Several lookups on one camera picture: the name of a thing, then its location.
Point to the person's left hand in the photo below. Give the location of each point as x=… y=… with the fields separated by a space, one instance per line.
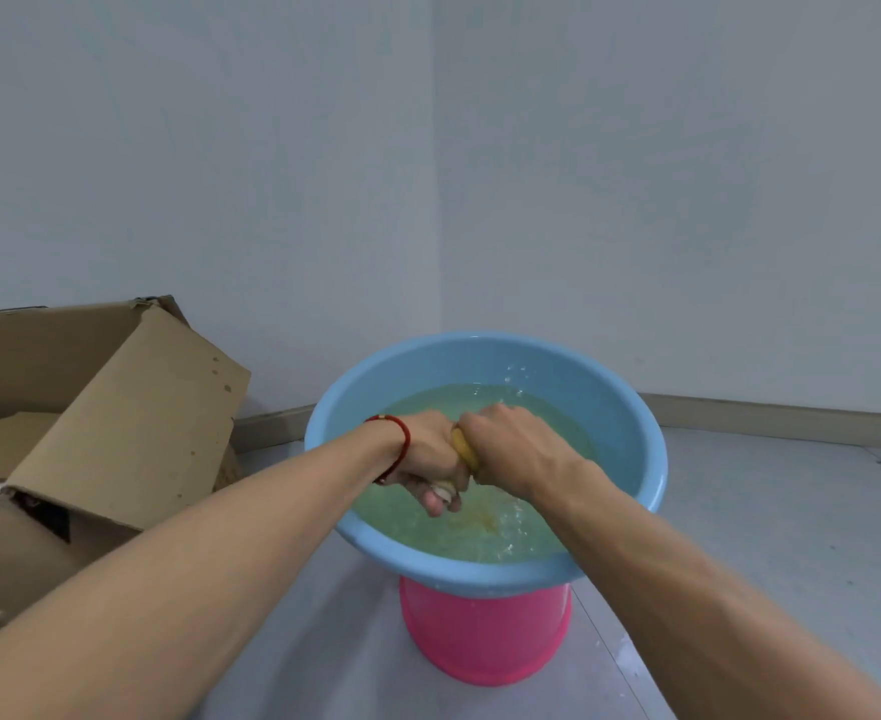
x=425 y=449

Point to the person's right hand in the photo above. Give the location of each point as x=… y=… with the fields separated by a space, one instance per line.
x=515 y=449

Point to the person's left fingers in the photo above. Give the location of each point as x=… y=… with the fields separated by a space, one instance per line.
x=434 y=500

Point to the yellow wet cloth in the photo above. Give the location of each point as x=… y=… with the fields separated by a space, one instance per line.
x=465 y=451

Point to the person's left forearm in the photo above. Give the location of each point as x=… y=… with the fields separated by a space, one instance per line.
x=185 y=584

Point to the person's right forearm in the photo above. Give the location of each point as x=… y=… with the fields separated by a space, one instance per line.
x=703 y=599

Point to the pink plastic stool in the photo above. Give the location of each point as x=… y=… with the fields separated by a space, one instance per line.
x=485 y=629

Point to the light blue plastic basin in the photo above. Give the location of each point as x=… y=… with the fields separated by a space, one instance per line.
x=620 y=412

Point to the brown cardboard box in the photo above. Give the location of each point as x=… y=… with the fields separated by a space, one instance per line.
x=110 y=434

